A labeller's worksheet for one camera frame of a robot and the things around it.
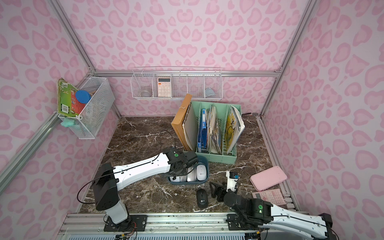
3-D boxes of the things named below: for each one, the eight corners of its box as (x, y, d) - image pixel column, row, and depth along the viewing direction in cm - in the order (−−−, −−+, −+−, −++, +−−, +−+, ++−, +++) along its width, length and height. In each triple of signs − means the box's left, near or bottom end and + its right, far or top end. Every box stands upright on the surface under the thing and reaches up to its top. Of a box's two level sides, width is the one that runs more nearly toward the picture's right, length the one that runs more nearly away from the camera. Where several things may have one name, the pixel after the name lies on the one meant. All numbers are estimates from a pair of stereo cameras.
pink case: (256, 191, 84) (257, 190, 82) (248, 178, 90) (249, 176, 88) (286, 179, 89) (288, 178, 87) (276, 167, 94) (278, 165, 92)
